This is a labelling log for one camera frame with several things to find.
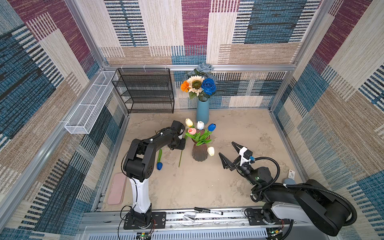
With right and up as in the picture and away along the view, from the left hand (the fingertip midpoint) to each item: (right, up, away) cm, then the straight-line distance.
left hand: (182, 144), depth 99 cm
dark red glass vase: (+11, 0, -26) cm, 28 cm away
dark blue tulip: (+16, +11, -27) cm, 33 cm away
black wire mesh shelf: (-27, +37, +11) cm, 48 cm away
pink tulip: (+7, +9, -29) cm, 31 cm away
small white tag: (+64, -16, -13) cm, 67 cm away
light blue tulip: (-1, -8, -5) cm, 10 cm away
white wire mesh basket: (-59, +16, -8) cm, 61 cm away
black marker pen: (+15, -30, -24) cm, 41 cm away
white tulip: (+16, +1, -28) cm, 32 cm away
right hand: (+24, +1, -23) cm, 33 cm away
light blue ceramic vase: (+14, +21, +2) cm, 25 cm away
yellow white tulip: (+5, +14, -25) cm, 29 cm away
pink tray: (-33, -22, -19) cm, 44 cm away
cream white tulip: (+11, +12, -25) cm, 30 cm away
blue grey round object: (+60, -18, -17) cm, 65 cm away
